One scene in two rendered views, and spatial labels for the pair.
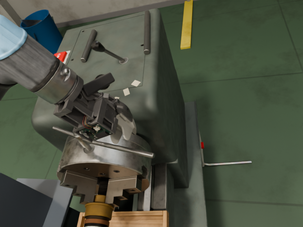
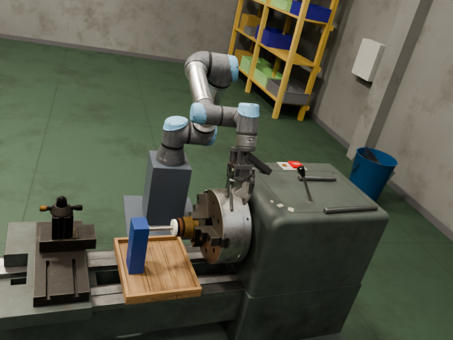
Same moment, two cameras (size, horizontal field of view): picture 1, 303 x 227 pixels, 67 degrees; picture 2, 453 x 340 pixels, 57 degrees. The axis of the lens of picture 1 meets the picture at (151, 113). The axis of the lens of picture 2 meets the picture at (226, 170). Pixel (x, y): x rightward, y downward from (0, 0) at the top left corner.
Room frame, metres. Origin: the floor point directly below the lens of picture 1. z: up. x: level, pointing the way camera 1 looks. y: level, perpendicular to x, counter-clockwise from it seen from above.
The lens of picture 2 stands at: (-0.70, -0.75, 2.08)
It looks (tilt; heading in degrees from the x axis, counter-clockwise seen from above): 26 degrees down; 42
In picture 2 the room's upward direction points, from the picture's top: 13 degrees clockwise
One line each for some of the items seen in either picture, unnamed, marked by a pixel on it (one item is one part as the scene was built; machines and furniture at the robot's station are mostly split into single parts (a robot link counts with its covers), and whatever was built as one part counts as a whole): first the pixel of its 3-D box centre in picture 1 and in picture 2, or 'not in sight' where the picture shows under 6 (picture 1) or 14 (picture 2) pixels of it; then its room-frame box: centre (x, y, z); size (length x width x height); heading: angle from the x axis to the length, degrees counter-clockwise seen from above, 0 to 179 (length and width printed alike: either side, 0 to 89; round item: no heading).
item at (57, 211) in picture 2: not in sight; (61, 208); (-0.11, 0.54, 1.14); 0.08 x 0.08 x 0.03
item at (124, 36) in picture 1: (118, 89); (296, 222); (0.82, 0.09, 1.06); 0.59 x 0.48 x 0.39; 158
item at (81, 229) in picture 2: not in sight; (67, 237); (-0.09, 0.53, 1.00); 0.20 x 0.10 x 0.05; 158
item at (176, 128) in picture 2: not in sight; (176, 130); (0.58, 0.78, 1.27); 0.13 x 0.12 x 0.14; 151
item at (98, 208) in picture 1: (98, 212); (186, 227); (0.30, 0.28, 1.08); 0.09 x 0.09 x 0.09; 68
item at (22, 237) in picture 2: not in sight; (46, 266); (-0.18, 0.51, 0.90); 0.53 x 0.30 x 0.06; 68
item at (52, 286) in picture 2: not in sight; (60, 258); (-0.14, 0.48, 0.95); 0.43 x 0.18 x 0.04; 68
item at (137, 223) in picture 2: not in sight; (137, 245); (0.12, 0.35, 1.00); 0.08 x 0.06 x 0.23; 68
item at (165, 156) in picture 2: not in sight; (171, 151); (0.57, 0.78, 1.15); 0.15 x 0.15 x 0.10
